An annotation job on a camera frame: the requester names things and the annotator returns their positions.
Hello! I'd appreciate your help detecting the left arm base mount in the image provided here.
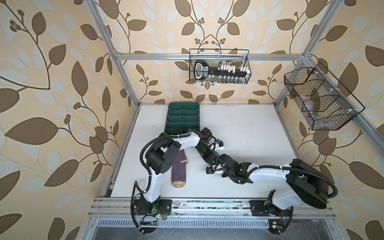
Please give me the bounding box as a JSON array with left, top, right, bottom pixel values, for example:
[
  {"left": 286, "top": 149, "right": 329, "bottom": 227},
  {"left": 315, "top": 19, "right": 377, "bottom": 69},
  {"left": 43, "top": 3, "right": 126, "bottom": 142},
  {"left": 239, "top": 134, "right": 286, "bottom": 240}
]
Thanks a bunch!
[{"left": 133, "top": 198, "right": 173, "bottom": 216}]

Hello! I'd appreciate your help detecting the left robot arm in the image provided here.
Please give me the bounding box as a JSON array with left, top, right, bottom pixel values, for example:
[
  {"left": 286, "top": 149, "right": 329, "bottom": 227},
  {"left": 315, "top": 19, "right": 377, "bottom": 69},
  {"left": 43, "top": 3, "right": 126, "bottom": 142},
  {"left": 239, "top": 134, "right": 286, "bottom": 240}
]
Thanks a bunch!
[{"left": 133, "top": 128, "right": 224, "bottom": 212}]

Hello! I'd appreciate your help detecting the purple sock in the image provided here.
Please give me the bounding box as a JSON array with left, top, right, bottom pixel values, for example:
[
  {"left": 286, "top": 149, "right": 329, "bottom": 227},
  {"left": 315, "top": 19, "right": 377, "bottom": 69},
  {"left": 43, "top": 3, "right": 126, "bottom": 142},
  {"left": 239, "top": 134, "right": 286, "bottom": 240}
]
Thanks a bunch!
[{"left": 171, "top": 150, "right": 189, "bottom": 188}]

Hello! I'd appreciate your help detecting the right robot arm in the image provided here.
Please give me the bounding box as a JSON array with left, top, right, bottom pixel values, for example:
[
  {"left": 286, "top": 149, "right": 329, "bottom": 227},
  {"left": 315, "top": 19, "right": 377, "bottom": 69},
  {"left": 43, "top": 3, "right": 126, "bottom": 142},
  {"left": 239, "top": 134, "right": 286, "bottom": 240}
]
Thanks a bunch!
[{"left": 204, "top": 154, "right": 338, "bottom": 215}]

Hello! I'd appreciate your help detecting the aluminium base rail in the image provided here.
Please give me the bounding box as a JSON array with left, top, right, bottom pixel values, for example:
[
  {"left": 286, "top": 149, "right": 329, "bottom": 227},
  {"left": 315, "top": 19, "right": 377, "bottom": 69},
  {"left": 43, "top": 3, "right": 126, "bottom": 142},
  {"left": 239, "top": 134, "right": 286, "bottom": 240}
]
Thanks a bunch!
[{"left": 88, "top": 197, "right": 337, "bottom": 219}]

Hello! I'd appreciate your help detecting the black socket set tool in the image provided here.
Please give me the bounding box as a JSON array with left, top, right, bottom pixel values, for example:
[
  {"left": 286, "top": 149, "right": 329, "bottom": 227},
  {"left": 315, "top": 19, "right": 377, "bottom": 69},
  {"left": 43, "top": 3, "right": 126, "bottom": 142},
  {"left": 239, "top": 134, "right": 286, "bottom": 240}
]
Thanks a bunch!
[{"left": 191, "top": 60, "right": 252, "bottom": 82}]

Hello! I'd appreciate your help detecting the wire basket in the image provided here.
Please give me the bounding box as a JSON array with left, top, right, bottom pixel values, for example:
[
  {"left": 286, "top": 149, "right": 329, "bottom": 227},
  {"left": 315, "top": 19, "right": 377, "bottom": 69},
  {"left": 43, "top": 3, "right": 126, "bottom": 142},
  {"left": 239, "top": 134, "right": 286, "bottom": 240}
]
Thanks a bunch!
[
  {"left": 189, "top": 48, "right": 252, "bottom": 85},
  {"left": 284, "top": 63, "right": 366, "bottom": 131}
]

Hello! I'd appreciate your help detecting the green compartment tray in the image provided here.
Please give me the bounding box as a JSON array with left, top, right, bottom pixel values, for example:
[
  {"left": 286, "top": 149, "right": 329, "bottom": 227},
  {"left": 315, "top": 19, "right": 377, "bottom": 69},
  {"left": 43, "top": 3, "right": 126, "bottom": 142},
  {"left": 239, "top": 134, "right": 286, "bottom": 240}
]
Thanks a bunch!
[{"left": 164, "top": 102, "right": 200, "bottom": 135}]

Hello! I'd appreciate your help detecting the back wire basket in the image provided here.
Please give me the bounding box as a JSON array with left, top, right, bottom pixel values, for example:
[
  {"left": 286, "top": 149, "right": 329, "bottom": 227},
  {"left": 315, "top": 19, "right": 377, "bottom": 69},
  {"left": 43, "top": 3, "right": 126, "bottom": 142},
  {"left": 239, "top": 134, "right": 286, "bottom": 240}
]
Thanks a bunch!
[{"left": 189, "top": 48, "right": 252, "bottom": 85}]

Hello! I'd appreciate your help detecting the right wire basket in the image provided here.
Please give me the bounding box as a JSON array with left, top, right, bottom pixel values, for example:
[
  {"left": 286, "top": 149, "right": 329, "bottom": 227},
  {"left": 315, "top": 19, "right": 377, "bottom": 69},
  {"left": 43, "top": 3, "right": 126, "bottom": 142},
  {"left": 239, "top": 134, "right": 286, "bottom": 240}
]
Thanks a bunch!
[{"left": 284, "top": 63, "right": 366, "bottom": 131}]

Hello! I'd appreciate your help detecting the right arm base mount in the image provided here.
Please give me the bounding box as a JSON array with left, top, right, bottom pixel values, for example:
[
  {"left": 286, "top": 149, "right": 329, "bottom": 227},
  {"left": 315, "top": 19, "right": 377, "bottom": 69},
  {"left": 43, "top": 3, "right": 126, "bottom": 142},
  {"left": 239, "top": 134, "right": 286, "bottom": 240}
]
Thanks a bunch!
[{"left": 249, "top": 200, "right": 292, "bottom": 218}]

